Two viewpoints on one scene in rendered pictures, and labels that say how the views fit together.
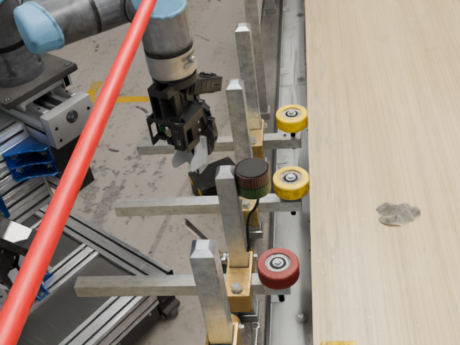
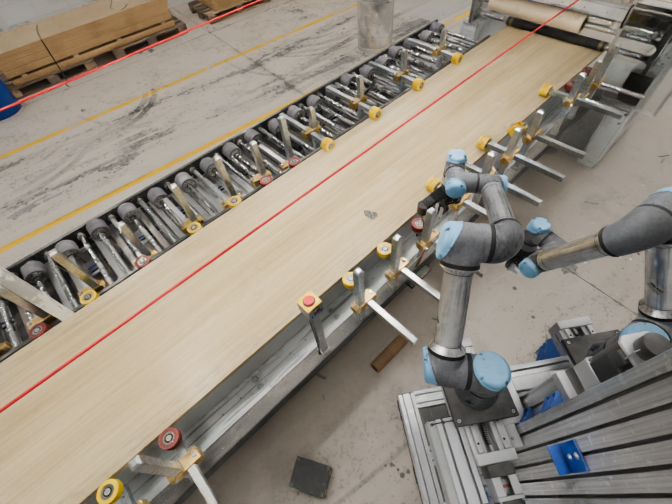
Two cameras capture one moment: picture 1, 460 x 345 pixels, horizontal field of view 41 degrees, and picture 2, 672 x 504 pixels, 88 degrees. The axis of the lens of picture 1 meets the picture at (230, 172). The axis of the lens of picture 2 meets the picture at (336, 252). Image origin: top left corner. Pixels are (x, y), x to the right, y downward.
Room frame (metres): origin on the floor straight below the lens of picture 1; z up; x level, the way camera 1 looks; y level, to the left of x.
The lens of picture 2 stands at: (1.97, 0.38, 2.37)
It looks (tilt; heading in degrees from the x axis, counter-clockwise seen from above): 54 degrees down; 222
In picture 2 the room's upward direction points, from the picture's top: 8 degrees counter-clockwise
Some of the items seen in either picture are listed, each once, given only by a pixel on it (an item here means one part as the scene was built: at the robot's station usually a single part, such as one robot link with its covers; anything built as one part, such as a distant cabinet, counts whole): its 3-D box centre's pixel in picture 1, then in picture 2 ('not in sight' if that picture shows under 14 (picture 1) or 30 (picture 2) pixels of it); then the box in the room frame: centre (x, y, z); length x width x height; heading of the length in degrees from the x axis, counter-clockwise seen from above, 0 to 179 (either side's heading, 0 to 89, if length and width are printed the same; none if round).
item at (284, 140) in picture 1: (218, 144); (379, 311); (1.32, 0.02, 0.82); 0.43 x 0.03 x 0.04; 80
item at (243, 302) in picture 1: (241, 277); (427, 239); (0.83, 0.01, 0.85); 0.13 x 0.06 x 0.05; 170
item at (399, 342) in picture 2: not in sight; (389, 352); (1.21, 0.05, 0.04); 0.30 x 0.08 x 0.08; 170
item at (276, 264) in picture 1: (279, 280); (418, 229); (0.80, -0.06, 0.85); 0.08 x 0.08 x 0.11
